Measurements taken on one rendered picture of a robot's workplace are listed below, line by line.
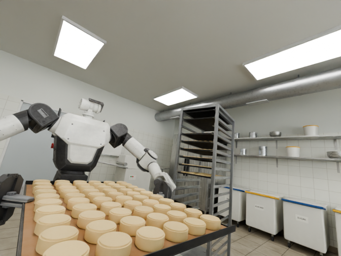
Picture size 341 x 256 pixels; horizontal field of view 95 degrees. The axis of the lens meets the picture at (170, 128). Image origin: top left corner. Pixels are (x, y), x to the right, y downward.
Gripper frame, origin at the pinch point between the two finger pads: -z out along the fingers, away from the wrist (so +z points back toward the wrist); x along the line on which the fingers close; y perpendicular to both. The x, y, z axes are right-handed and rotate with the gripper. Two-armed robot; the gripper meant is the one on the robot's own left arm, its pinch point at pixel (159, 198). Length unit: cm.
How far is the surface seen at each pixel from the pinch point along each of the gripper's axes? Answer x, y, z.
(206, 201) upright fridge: -62, 80, 332
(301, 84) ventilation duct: 171, 200, 189
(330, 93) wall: 189, 296, 242
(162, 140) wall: 95, -64, 527
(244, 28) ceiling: 200, 74, 113
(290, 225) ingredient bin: -65, 205, 239
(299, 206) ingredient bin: -30, 215, 230
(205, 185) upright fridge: -27, 75, 333
